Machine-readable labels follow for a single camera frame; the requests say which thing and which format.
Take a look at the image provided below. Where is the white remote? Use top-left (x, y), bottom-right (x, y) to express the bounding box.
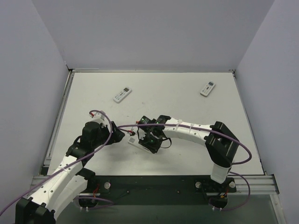
top-left (113, 87), bottom-right (132, 103)
top-left (128, 136), bottom-right (151, 153)
top-left (200, 81), bottom-right (215, 97)

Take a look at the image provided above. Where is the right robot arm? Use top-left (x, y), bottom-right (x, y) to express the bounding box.
top-left (138, 115), bottom-right (238, 184)

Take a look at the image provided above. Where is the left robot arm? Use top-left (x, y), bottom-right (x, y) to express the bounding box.
top-left (15, 119), bottom-right (125, 224)

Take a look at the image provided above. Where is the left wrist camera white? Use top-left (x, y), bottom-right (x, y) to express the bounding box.
top-left (92, 112), bottom-right (106, 124)

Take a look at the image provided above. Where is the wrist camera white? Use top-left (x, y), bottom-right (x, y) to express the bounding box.
top-left (128, 126), bottom-right (138, 136)
top-left (92, 112), bottom-right (106, 124)

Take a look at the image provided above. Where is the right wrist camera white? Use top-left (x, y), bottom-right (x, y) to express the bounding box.
top-left (128, 126), bottom-right (138, 136)

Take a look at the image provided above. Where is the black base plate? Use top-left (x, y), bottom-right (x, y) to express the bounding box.
top-left (79, 175), bottom-right (227, 207)

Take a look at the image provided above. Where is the aluminium front rail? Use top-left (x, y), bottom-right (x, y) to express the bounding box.
top-left (32, 174), bottom-right (280, 196)

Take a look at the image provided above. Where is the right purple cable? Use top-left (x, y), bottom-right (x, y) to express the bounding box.
top-left (118, 123), bottom-right (253, 212)

